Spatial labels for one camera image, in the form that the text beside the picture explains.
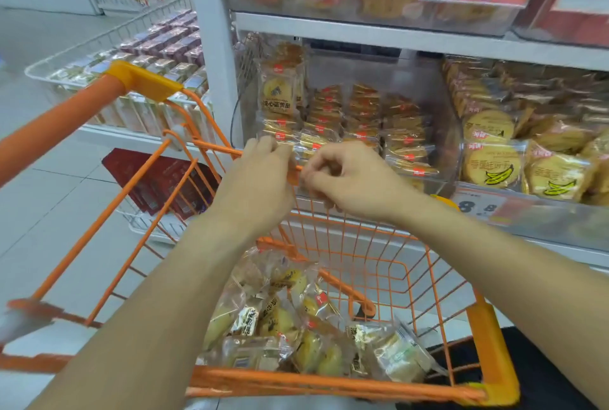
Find person's left hand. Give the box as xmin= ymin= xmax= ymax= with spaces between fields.
xmin=209 ymin=136 xmax=297 ymax=234

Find person's right hand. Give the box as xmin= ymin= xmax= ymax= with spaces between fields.
xmin=300 ymin=140 xmax=419 ymax=225

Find rows of egg yolk packets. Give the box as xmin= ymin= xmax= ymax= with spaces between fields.
xmin=254 ymin=41 xmax=441 ymax=192

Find white metal store shelf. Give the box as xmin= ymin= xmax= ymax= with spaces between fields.
xmin=185 ymin=0 xmax=609 ymax=320

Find pile of pastry packets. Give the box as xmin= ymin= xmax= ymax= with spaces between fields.
xmin=199 ymin=250 xmax=448 ymax=385

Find egg-yolk pastry packet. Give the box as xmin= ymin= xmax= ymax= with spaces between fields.
xmin=366 ymin=324 xmax=446 ymax=385

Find orange shopping cart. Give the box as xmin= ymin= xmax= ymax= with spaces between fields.
xmin=0 ymin=60 xmax=521 ymax=408

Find person's left forearm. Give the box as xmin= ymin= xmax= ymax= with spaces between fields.
xmin=28 ymin=214 xmax=286 ymax=410

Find person's right forearm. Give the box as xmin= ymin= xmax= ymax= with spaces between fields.
xmin=395 ymin=195 xmax=609 ymax=410

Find person's right leg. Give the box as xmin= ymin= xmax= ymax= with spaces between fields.
xmin=397 ymin=327 xmax=598 ymax=410

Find red box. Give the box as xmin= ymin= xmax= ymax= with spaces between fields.
xmin=101 ymin=147 xmax=221 ymax=220

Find group of banana biscuit packets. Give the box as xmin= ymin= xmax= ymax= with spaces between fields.
xmin=442 ymin=56 xmax=609 ymax=207

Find group of silver boxed cakes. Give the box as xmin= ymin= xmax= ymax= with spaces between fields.
xmin=47 ymin=8 xmax=215 ymax=142

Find pile of golden cake packets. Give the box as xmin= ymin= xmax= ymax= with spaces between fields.
xmin=359 ymin=0 xmax=419 ymax=20

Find white wire rack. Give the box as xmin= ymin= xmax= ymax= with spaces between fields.
xmin=23 ymin=0 xmax=218 ymax=147

